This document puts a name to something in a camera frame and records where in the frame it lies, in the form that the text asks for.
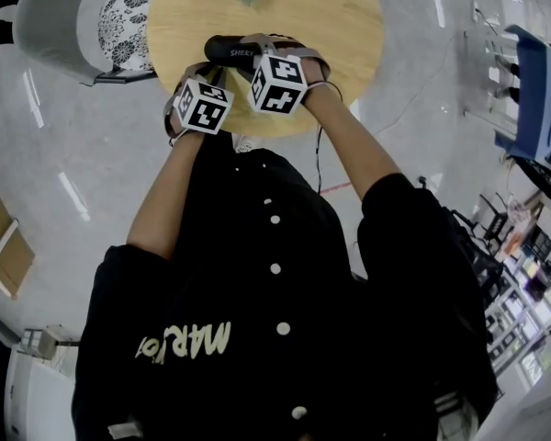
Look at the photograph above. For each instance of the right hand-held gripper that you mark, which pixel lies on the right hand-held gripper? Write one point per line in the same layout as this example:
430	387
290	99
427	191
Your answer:
277	83

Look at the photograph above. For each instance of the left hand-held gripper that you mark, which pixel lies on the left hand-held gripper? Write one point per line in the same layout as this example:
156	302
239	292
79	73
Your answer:
205	107

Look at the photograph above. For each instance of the black glasses case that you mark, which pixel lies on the black glasses case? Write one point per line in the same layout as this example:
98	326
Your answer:
225	51

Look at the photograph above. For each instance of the person's right forearm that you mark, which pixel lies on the person's right forearm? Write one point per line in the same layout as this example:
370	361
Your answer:
349	136

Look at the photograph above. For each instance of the person's left forearm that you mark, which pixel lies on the person's left forearm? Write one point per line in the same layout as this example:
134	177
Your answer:
165	191

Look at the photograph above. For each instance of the black and white floral cushion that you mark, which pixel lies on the black and white floral cushion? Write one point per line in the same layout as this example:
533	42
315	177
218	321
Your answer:
124	21

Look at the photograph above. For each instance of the grey armchair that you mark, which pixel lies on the grey armchair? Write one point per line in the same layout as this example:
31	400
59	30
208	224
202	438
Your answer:
50	21

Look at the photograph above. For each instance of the clear acrylic box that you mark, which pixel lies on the clear acrylic box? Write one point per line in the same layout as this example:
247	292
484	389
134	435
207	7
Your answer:
493	76

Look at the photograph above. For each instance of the person's black buttoned shirt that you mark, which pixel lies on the person's black buttoned shirt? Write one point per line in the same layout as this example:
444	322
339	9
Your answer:
275	320

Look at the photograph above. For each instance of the black chair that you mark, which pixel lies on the black chair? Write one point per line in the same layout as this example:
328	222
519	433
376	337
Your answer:
495	221

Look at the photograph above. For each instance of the blue cart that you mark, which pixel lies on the blue cart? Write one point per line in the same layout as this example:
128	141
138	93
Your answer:
535	94

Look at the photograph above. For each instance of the cluttered storage shelf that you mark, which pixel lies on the cluttered storage shelf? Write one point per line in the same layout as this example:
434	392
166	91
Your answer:
528	301

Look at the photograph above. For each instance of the white cabinet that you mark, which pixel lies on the white cabinet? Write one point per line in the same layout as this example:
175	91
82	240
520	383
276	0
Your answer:
37	398

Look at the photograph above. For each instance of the wooden panel with white frame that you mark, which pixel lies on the wooden panel with white frame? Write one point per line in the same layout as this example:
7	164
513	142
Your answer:
4	246

